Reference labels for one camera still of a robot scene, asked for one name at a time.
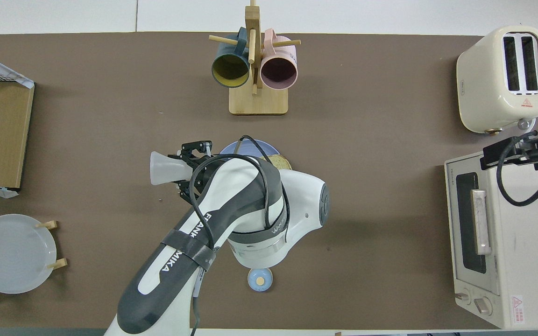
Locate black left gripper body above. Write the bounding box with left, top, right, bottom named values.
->
left=186, top=156, right=225, bottom=189

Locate clear squeeze bottle blue cap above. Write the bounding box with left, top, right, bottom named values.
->
left=150, top=151, right=190, bottom=186

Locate toasted bread slice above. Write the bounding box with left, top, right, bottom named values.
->
left=267, top=155, right=293, bottom=171

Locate blue round plate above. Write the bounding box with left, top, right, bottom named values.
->
left=220, top=139, right=281, bottom=159

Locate grey plate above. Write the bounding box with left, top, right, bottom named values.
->
left=0, top=214, right=57, bottom=294

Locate cream two-slot toaster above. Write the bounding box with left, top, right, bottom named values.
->
left=456, top=26, right=538, bottom=135

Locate wooden mug tree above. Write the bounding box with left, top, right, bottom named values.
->
left=209, top=0, right=301, bottom=115

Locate white toaster oven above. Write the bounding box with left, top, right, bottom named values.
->
left=444, top=148, right=538, bottom=329

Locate teal mug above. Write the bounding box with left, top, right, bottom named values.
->
left=211, top=27, right=251, bottom=89

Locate pink mug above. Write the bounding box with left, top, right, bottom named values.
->
left=260, top=28, right=298, bottom=91

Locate brown table mat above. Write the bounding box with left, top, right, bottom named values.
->
left=0, top=32, right=538, bottom=329

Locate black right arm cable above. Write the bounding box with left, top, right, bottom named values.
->
left=496, top=130, right=538, bottom=207

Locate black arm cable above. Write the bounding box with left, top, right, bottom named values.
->
left=189, top=134, right=292, bottom=336
left=496, top=130, right=538, bottom=207

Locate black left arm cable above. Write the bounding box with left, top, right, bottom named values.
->
left=189, top=134, right=292, bottom=336

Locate black wire basket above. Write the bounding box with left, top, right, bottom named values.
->
left=0, top=65, right=34, bottom=87

